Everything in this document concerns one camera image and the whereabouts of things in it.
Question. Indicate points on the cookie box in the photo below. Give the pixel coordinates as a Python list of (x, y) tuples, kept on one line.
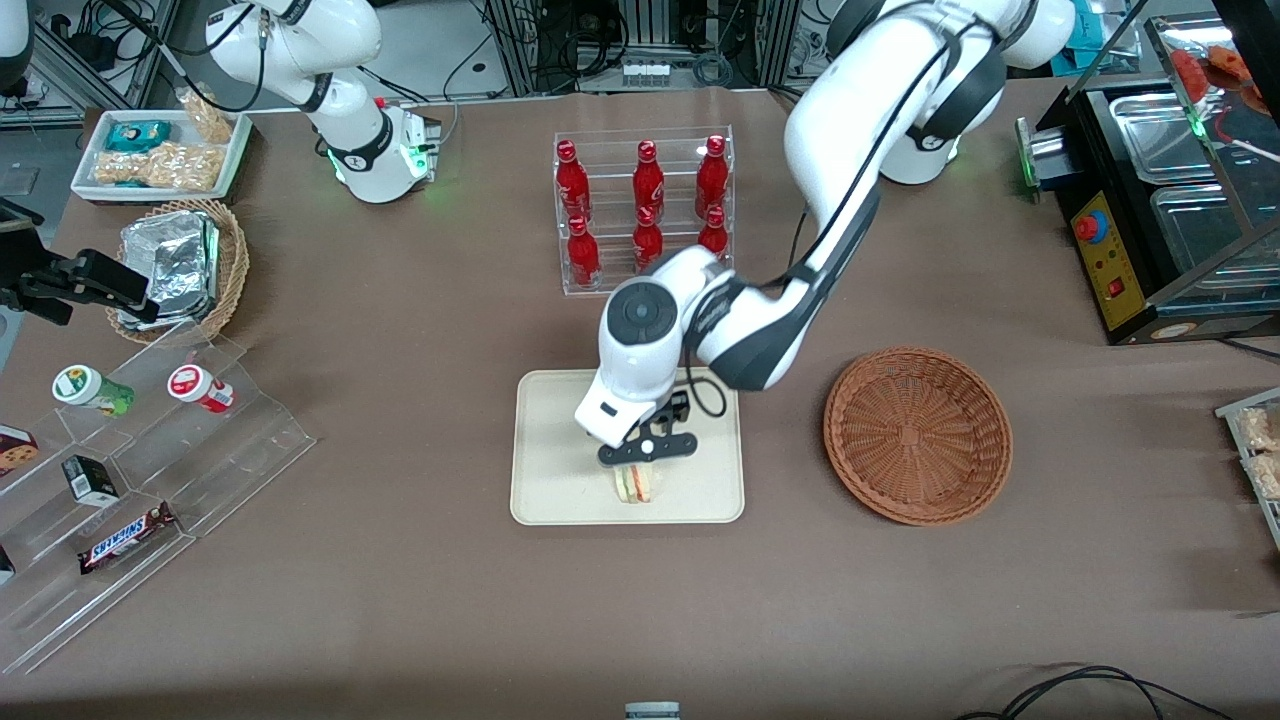
[(15, 450)]

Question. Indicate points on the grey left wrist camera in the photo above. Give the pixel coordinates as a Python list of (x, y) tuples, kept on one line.
[(607, 415)]

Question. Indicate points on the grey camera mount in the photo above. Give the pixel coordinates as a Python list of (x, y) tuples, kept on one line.
[(652, 711)]

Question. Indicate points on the white snack tray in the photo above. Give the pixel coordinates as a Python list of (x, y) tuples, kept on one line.
[(90, 150)]

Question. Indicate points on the clear bag of snacks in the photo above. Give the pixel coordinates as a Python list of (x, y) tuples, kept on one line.
[(1262, 450)]

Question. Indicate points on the black food warmer cabinet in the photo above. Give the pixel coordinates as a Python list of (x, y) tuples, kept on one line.
[(1150, 200)]

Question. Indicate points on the clear acrylic bottle rack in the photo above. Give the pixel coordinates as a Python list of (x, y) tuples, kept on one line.
[(610, 215)]

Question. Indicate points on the plastic-wrapped triangle sandwich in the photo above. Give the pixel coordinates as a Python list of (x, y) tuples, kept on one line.
[(637, 485)]

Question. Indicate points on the beige plastic tray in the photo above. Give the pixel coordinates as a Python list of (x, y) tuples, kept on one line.
[(560, 480)]

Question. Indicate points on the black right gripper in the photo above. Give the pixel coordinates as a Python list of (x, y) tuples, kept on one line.
[(40, 279)]

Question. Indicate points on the Snickers chocolate bar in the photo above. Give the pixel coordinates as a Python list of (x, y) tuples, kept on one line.
[(125, 538)]

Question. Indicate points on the clear acrylic stepped shelf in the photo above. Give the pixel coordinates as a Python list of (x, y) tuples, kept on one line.
[(230, 450)]

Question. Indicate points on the white power strip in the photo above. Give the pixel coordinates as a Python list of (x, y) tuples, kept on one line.
[(646, 73)]

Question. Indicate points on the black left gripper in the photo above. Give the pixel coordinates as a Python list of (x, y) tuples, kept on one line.
[(676, 411)]

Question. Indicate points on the small black carton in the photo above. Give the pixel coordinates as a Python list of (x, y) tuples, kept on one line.
[(90, 480)]

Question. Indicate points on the wide clear bag of nuts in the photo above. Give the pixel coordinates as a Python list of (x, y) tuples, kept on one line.
[(160, 168)]

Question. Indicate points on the foil-wrapped food packs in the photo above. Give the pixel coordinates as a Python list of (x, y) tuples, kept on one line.
[(170, 265)]

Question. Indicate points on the teal snack packet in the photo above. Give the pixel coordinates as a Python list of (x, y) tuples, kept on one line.
[(138, 135)]

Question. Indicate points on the red fried food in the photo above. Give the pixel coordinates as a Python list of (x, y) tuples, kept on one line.
[(1215, 70)]

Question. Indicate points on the small clear bag of nuts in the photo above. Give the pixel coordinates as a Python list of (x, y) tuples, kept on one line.
[(208, 115)]

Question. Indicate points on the red emergency stop button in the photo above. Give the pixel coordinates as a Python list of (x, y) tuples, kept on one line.
[(1090, 225)]

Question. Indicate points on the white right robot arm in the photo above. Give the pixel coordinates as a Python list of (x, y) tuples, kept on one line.
[(350, 110)]

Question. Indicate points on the green-lidded cup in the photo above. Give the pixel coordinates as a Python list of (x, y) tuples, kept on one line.
[(88, 388)]

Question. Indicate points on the red soda bottle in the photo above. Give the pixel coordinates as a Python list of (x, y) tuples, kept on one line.
[(647, 245), (711, 175), (713, 235), (571, 185), (648, 180), (583, 255)]

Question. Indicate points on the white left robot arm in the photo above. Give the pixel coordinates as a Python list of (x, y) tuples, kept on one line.
[(850, 130)]

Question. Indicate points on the silver cylinder with green light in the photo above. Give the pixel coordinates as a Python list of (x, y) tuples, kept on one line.
[(1040, 155)]

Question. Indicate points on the red-lidded cup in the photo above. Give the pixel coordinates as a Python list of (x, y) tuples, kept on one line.
[(198, 387)]

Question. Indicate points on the small tan wicker basket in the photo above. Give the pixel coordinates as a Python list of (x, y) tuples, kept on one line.
[(232, 265)]

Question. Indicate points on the large brown wicker basket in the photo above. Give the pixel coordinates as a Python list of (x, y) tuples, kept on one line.
[(918, 436)]

